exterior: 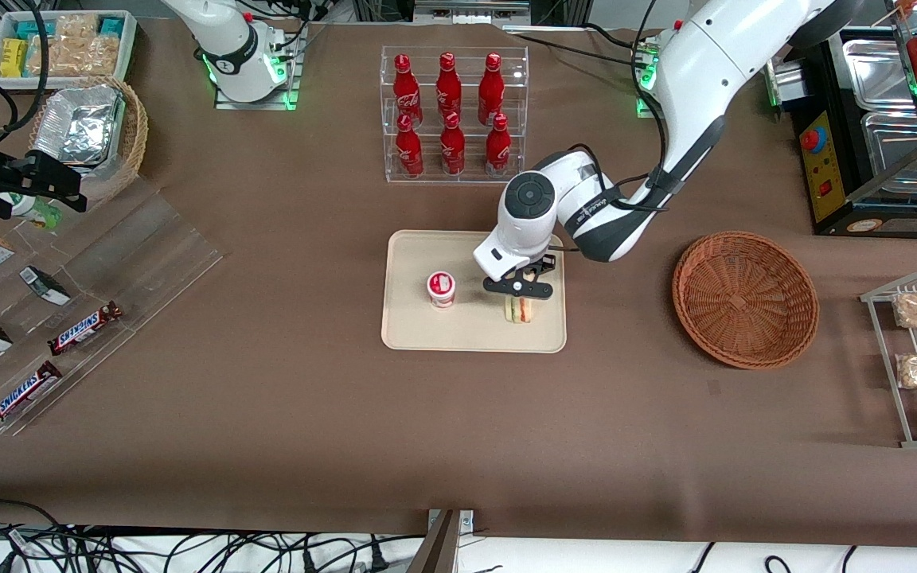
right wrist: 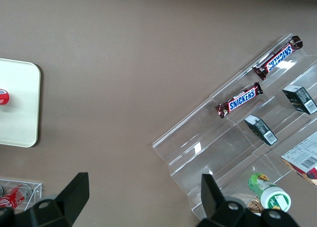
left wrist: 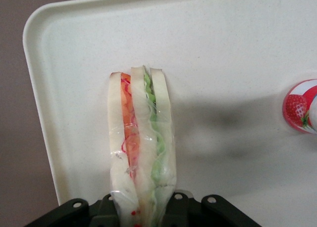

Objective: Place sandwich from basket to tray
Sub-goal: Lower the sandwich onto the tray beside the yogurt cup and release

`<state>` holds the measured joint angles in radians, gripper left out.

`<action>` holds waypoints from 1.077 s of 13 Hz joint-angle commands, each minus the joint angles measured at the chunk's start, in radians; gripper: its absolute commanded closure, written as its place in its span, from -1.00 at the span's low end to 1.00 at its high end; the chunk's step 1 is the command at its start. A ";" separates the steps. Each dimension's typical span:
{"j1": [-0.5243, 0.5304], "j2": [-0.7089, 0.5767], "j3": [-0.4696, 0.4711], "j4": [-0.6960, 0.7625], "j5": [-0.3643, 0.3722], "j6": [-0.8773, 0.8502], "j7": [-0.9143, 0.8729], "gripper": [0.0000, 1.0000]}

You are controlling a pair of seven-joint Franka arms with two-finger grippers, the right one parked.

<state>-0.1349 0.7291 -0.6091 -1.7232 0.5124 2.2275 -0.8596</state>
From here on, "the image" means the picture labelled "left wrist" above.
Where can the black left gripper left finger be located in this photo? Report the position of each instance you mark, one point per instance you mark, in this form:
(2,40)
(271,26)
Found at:
(74,214)

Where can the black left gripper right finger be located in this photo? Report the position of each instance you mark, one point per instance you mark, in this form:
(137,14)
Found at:
(213,212)

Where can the plastic-wrapped triangle sandwich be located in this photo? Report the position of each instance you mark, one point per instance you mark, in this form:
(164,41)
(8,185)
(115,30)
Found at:
(141,128)

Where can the cream plastic tray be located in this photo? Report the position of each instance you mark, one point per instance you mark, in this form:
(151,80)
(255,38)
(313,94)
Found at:
(223,51)

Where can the strawberry yogurt cup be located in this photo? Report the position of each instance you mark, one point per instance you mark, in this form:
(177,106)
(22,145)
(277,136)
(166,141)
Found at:
(299,105)

